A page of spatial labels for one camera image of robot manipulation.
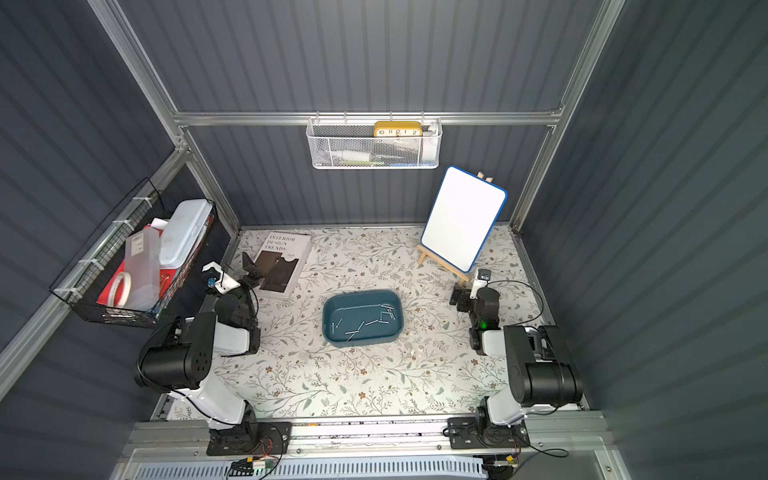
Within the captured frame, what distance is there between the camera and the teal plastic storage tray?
908 mm

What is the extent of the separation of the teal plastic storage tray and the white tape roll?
1.54 ft

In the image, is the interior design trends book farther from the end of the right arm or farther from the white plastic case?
the end of the right arm

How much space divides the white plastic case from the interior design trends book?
281 mm

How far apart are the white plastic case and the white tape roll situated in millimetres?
70

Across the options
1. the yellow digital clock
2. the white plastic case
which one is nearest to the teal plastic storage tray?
the white plastic case

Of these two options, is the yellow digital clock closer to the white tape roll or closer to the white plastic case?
the white plastic case

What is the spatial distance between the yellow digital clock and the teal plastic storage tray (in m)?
0.51

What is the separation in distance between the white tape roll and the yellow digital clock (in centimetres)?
72

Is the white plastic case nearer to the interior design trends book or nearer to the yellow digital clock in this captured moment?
the interior design trends book

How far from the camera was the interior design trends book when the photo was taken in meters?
1.01

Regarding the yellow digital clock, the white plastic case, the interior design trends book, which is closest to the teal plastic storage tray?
the interior design trends book

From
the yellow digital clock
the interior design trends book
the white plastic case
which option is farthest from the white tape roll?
the yellow digital clock

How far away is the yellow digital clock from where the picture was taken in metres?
0.88

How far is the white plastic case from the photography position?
27.8 inches
